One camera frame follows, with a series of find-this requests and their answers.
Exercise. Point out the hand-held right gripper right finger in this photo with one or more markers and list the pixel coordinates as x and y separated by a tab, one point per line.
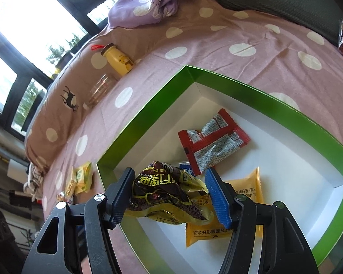
217	199

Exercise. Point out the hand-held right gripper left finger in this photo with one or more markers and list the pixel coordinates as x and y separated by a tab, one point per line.
121	202

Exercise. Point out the blue white snack packet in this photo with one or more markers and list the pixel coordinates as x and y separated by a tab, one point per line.
187	169

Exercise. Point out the brown yellow snack packet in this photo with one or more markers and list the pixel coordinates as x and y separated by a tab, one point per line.
165	194

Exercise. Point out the green cardboard box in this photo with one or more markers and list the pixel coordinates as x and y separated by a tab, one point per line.
274	154

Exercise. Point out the yellow green snack packet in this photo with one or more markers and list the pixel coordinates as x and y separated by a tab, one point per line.
83	178

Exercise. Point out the white printed cloth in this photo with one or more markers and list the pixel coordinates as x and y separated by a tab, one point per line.
34	179

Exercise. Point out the clear glass cup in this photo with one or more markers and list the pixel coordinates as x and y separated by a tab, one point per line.
100	91

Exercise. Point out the yellow bear bottle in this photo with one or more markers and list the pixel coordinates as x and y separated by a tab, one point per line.
118	60

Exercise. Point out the pink dotted bedsheet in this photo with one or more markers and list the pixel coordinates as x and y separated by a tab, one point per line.
245	42

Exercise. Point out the purple polka dot pillow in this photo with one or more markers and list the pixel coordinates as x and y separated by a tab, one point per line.
148	5

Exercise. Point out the dark grey cushion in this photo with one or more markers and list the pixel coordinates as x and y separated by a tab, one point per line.
279	0

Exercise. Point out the black window frame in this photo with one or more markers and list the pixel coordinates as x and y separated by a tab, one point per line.
83	14

